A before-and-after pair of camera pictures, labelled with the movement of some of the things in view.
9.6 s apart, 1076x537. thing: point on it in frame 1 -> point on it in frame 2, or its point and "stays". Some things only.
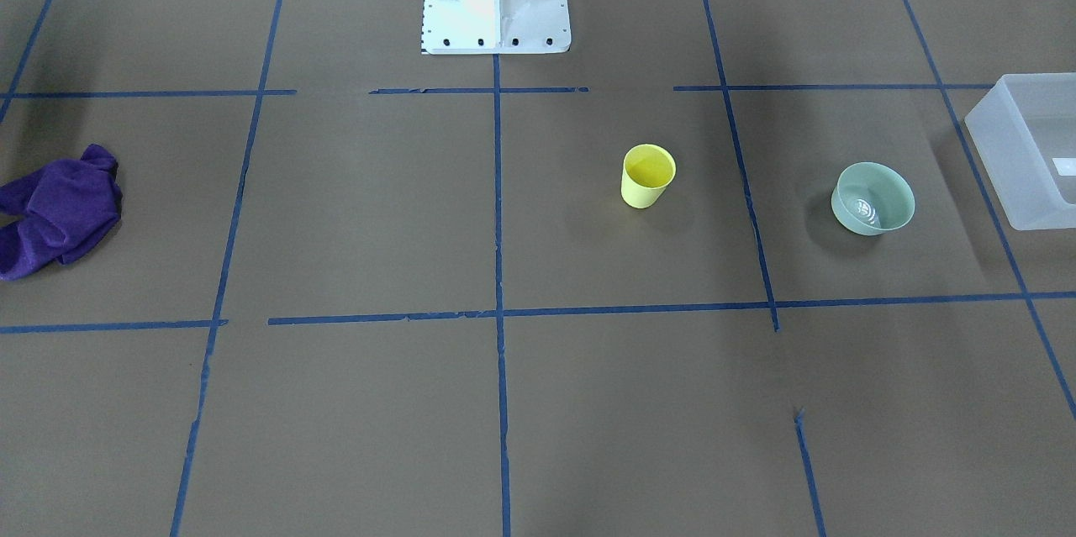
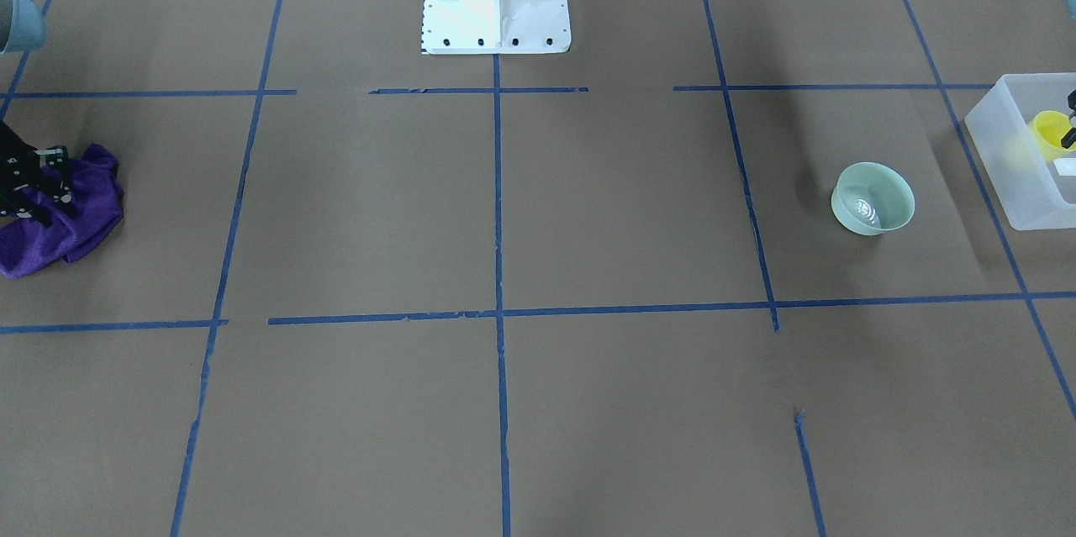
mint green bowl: (870, 198) stays
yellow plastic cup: (647, 171) -> (1046, 132)
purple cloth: (62, 207) stays
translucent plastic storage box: (1025, 131) stays
